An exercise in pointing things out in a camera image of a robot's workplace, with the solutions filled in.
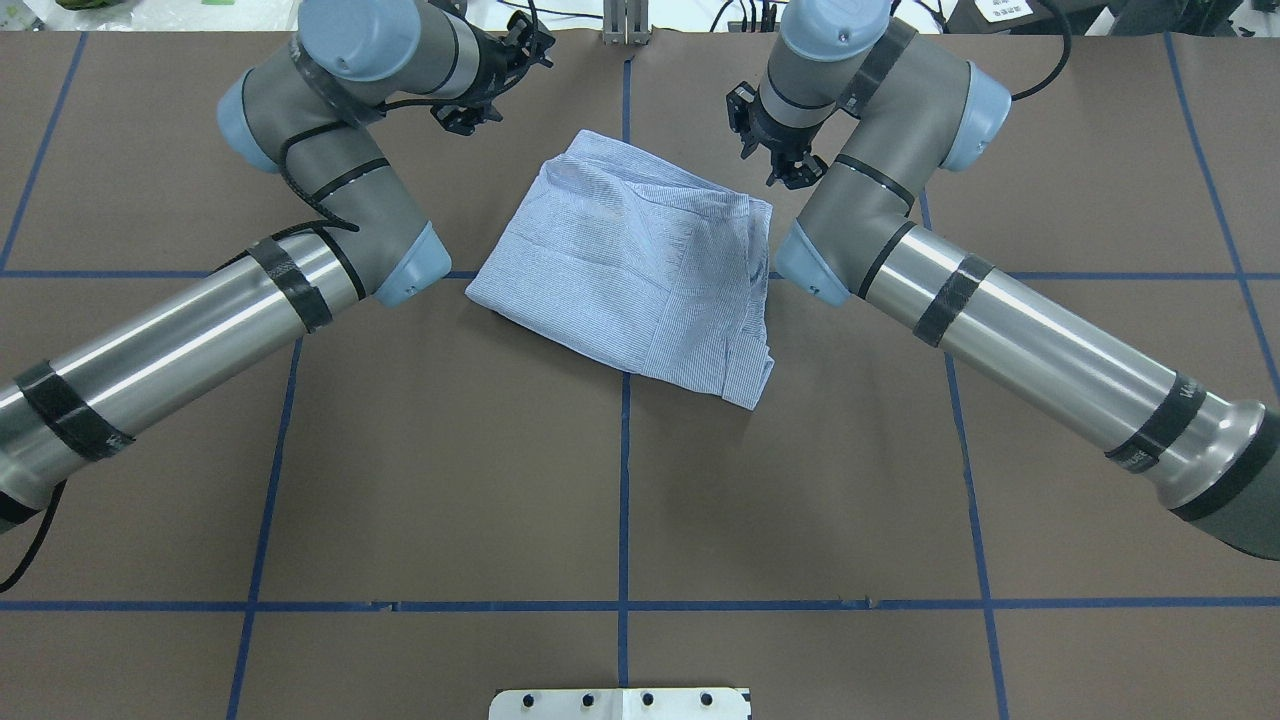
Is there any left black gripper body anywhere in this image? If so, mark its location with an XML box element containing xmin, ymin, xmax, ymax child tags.
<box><xmin>430</xmin><ymin>29</ymin><xmax>529</xmax><ymax>136</ymax></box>

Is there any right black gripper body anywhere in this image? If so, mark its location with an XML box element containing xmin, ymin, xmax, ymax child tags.
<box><xmin>750</xmin><ymin>105</ymin><xmax>828</xmax><ymax>190</ymax></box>

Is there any light blue striped shirt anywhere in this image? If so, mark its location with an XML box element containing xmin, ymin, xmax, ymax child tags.
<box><xmin>466</xmin><ymin>129</ymin><xmax>774</xmax><ymax>410</ymax></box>

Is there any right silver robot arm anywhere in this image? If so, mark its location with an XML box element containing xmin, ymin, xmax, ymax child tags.
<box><xmin>726</xmin><ymin>1</ymin><xmax>1279</xmax><ymax>560</ymax></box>

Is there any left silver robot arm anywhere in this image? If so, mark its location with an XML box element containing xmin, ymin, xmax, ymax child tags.
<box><xmin>1</xmin><ymin>1</ymin><xmax>556</xmax><ymax>530</ymax></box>

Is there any green cloth pouch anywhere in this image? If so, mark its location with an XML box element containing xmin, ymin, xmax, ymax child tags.
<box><xmin>55</xmin><ymin>0</ymin><xmax>131</xmax><ymax>13</ymax></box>

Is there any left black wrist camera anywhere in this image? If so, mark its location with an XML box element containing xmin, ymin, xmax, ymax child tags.
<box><xmin>502</xmin><ymin>10</ymin><xmax>556</xmax><ymax>74</ymax></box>

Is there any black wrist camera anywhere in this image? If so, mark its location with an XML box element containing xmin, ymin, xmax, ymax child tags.
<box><xmin>502</xmin><ymin>10</ymin><xmax>556</xmax><ymax>74</ymax></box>
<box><xmin>724</xmin><ymin>81</ymin><xmax>760</xmax><ymax>159</ymax></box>

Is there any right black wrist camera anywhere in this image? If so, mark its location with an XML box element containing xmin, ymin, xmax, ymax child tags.
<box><xmin>724</xmin><ymin>81</ymin><xmax>760</xmax><ymax>159</ymax></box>

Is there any aluminium frame post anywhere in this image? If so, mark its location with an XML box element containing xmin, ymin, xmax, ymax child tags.
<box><xmin>602</xmin><ymin>0</ymin><xmax>652</xmax><ymax>46</ymax></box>

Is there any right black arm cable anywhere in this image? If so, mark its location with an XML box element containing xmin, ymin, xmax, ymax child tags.
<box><xmin>1005</xmin><ymin>0</ymin><xmax>1073</xmax><ymax>102</ymax></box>

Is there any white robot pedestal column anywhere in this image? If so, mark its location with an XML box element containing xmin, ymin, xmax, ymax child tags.
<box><xmin>488</xmin><ymin>687</ymin><xmax>753</xmax><ymax>719</ymax></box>

